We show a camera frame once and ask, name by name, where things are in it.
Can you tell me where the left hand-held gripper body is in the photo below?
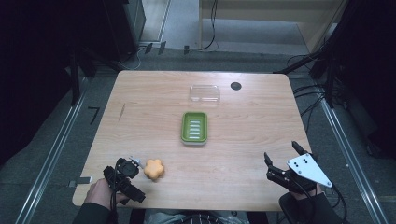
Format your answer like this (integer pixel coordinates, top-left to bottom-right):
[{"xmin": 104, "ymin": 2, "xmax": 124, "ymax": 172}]
[{"xmin": 103, "ymin": 157, "xmax": 147, "ymax": 205}]

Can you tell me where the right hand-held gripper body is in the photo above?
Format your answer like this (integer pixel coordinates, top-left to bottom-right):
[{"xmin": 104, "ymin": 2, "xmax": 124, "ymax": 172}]
[{"xmin": 265, "ymin": 152, "xmax": 333, "ymax": 194}]

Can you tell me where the orange flower-shaped soap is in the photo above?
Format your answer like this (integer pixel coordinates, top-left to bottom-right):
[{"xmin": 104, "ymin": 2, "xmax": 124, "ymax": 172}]
[{"xmin": 143, "ymin": 158, "xmax": 165, "ymax": 181}]

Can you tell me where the person's right hand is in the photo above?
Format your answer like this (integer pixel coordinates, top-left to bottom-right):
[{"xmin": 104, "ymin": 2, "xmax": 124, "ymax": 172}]
[{"xmin": 288, "ymin": 182, "xmax": 325, "ymax": 201}]

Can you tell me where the person's left hand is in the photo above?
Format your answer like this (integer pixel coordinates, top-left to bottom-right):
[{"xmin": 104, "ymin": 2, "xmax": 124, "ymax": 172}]
[{"xmin": 83, "ymin": 177, "xmax": 131, "ymax": 210}]

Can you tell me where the green soap dish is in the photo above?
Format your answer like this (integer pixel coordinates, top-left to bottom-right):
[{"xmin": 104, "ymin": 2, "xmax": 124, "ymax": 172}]
[{"xmin": 180, "ymin": 111, "xmax": 209, "ymax": 147}]

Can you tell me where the person's lap clothing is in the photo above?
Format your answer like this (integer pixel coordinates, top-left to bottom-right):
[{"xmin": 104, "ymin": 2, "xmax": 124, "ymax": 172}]
[{"xmin": 129, "ymin": 208, "xmax": 269, "ymax": 224}]

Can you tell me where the clear plastic lid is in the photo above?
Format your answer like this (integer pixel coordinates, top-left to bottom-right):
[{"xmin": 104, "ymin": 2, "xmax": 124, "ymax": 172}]
[{"xmin": 188, "ymin": 84, "xmax": 221, "ymax": 105}]

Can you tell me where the black metal stand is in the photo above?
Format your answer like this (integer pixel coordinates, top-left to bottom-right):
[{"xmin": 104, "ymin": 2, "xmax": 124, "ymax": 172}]
[
  {"xmin": 274, "ymin": 0, "xmax": 359, "ymax": 109},
  {"xmin": 67, "ymin": 49, "xmax": 98, "ymax": 107}
]

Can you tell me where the black cabinet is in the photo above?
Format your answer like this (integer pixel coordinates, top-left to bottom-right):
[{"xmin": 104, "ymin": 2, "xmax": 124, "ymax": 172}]
[{"xmin": 102, "ymin": 0, "xmax": 147, "ymax": 63}]

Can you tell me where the beige wooden furniture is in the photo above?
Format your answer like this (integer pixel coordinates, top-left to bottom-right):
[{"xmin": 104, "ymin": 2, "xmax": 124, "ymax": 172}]
[{"xmin": 199, "ymin": 0, "xmax": 349, "ymax": 54}]

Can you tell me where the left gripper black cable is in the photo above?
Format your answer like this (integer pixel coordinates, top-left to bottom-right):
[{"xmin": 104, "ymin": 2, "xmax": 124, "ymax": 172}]
[{"xmin": 108, "ymin": 166, "xmax": 121, "ymax": 224}]

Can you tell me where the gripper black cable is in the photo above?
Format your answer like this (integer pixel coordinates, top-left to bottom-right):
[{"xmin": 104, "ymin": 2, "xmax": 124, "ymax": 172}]
[
  {"xmin": 323, "ymin": 183, "xmax": 348, "ymax": 222},
  {"xmin": 108, "ymin": 166, "xmax": 121, "ymax": 224}
]

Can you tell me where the grey table edge bracket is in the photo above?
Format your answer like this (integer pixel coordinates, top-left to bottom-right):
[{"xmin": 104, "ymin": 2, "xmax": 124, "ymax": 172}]
[{"xmin": 67, "ymin": 175, "xmax": 93, "ymax": 189}]

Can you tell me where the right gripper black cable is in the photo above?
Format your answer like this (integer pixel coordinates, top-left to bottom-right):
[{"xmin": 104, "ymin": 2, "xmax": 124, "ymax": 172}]
[{"xmin": 323, "ymin": 183, "xmax": 348, "ymax": 222}]

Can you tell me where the metal floor rail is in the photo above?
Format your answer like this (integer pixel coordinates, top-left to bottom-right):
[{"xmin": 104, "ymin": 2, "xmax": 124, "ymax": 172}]
[
  {"xmin": 14, "ymin": 77, "xmax": 89, "ymax": 224},
  {"xmin": 319, "ymin": 98, "xmax": 389, "ymax": 224}
]

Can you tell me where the bundle of black floor cables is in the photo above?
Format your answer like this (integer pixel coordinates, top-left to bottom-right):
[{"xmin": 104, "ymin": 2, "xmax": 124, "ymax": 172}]
[{"xmin": 286, "ymin": 53, "xmax": 331, "ymax": 133}]

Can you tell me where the white floor cable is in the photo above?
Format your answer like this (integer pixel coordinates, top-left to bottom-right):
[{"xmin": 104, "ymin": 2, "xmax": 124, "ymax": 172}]
[{"xmin": 120, "ymin": 46, "xmax": 148, "ymax": 71}]

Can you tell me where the black hanging cable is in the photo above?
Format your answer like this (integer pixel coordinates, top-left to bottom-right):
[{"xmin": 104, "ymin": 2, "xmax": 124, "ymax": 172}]
[{"xmin": 186, "ymin": 0, "xmax": 219, "ymax": 51}]

